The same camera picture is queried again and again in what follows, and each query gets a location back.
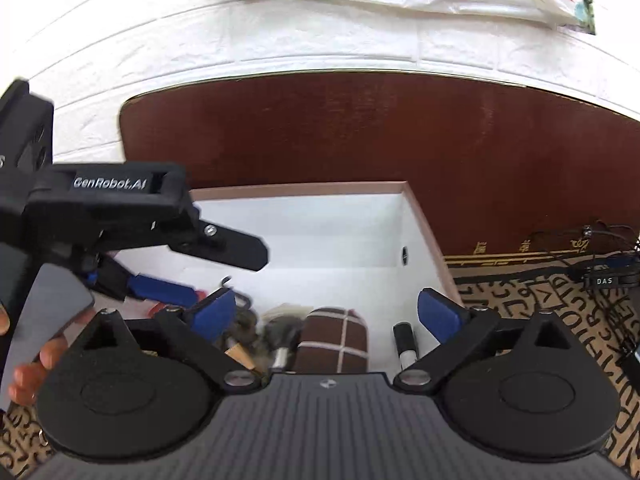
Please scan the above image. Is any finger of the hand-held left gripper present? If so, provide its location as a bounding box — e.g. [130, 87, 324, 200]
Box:
[167, 207, 271, 271]
[90, 255, 201, 308]

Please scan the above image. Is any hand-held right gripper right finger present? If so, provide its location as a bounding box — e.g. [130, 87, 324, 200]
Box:
[395, 287, 576, 393]

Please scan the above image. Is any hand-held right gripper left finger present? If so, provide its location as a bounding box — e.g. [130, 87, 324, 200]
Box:
[65, 287, 266, 393]

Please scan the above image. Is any white marker with black cap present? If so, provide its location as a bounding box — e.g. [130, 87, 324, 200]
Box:
[392, 322, 421, 368]

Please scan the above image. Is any silver tube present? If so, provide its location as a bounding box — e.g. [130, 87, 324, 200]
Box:
[262, 317, 301, 373]

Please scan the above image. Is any pinkish cardboard box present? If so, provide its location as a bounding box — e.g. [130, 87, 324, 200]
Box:
[187, 181, 463, 376]

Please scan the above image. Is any brown checked pouch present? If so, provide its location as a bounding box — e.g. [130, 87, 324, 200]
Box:
[292, 306, 370, 375]

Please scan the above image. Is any person's left hand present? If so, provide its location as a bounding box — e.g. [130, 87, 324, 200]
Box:
[9, 309, 98, 407]

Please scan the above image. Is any tan wooden stick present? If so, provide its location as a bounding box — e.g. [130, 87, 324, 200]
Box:
[225, 340, 264, 374]

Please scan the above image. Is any tan lettered mat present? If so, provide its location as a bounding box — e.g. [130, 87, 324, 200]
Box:
[0, 252, 640, 480]

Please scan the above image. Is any dark brown wooden board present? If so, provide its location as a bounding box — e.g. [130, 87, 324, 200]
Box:
[119, 71, 640, 261]

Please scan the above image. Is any black labelled device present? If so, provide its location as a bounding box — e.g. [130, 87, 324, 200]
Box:
[582, 265, 640, 289]

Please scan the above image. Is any black cable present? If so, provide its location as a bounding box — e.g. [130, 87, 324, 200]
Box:
[530, 220, 640, 281]

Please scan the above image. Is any black plug with cable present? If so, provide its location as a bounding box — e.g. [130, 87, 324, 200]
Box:
[595, 285, 640, 386]

